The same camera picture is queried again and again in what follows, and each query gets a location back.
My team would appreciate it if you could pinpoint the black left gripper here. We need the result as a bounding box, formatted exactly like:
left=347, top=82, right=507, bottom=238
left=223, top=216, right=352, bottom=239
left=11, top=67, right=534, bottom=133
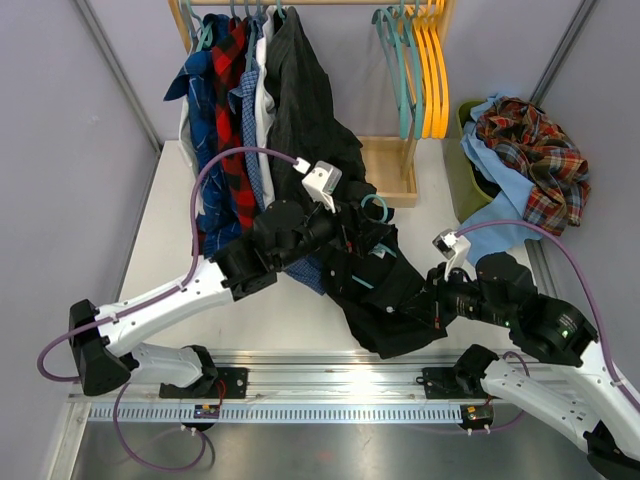
left=275, top=191, right=390, bottom=271

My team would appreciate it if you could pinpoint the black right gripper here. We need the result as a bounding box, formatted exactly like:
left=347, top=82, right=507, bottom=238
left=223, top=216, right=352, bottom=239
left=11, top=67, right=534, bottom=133
left=399, top=261, right=514, bottom=327

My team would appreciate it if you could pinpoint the brown red plaid shirt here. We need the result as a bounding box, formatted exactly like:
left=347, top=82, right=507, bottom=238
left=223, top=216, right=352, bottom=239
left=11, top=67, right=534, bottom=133
left=476, top=96, right=591, bottom=236

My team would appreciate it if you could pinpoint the teal plastic hanger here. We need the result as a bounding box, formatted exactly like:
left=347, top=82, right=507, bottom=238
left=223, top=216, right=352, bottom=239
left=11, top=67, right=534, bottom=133
left=371, top=6, right=412, bottom=140

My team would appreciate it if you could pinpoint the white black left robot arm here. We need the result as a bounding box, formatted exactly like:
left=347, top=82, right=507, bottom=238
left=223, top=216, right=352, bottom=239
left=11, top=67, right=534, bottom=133
left=69, top=201, right=387, bottom=398

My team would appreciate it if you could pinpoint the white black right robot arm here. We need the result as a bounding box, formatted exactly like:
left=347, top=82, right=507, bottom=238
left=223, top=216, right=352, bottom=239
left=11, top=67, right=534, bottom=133
left=399, top=253, right=639, bottom=479

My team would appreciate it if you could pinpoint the blue checked shirt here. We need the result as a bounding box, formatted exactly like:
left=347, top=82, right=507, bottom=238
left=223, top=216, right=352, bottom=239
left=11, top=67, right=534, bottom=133
left=227, top=19, right=326, bottom=296

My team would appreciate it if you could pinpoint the dark blue striped shirt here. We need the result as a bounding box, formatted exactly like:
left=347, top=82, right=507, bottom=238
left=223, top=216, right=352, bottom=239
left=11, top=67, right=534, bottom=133
left=165, top=14, right=256, bottom=259

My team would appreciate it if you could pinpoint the white shirt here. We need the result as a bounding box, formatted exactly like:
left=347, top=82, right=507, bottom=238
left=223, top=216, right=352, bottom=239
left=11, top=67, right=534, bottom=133
left=164, top=9, right=276, bottom=220

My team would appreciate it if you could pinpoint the yellow plastic hanger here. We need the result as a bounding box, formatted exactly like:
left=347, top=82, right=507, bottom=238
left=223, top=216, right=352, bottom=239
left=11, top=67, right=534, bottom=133
left=411, top=1, right=434, bottom=139
left=422, top=0, right=444, bottom=139
left=429, top=0, right=450, bottom=139

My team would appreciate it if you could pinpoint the light blue shirt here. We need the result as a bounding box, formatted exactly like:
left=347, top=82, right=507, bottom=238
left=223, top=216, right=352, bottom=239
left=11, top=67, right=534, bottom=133
left=460, top=94, right=542, bottom=266

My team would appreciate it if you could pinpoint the red black plaid shirt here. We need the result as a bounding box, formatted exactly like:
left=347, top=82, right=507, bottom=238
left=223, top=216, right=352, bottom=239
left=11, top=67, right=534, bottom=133
left=211, top=20, right=259, bottom=231

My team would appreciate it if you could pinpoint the teal empty hanger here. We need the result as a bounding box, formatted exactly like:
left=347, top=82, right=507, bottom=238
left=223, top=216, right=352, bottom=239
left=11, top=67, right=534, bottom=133
left=397, top=1, right=425, bottom=140

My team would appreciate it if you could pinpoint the wooden clothes rack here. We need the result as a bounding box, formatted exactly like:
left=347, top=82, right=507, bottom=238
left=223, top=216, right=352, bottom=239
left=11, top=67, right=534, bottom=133
left=167, top=0, right=456, bottom=209

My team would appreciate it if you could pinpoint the green laundry bin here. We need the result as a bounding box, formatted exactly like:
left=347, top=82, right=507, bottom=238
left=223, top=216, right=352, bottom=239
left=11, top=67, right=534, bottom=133
left=444, top=100, right=494, bottom=223

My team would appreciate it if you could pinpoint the black garment in bin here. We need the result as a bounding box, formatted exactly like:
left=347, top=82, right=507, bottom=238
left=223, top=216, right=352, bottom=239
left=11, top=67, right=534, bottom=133
left=471, top=165, right=501, bottom=199

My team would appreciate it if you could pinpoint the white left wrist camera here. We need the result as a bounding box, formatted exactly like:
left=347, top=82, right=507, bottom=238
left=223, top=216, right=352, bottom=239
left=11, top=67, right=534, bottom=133
left=294, top=157, right=342, bottom=214

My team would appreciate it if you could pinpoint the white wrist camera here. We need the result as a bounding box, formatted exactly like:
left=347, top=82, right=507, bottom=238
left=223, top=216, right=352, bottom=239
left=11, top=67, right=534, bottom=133
left=433, top=230, right=471, bottom=280
left=294, top=157, right=342, bottom=214

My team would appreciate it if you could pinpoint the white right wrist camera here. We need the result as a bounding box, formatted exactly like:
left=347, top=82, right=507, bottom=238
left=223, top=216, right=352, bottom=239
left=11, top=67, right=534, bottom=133
left=433, top=230, right=471, bottom=280

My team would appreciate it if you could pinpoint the aluminium mounting rail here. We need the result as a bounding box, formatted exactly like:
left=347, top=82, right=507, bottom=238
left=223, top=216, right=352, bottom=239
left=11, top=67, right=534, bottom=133
left=69, top=349, right=501, bottom=406

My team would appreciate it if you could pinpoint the slotted grey cable duct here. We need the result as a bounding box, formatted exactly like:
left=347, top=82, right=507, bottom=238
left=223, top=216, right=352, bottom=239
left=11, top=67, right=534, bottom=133
left=89, top=402, right=462, bottom=424

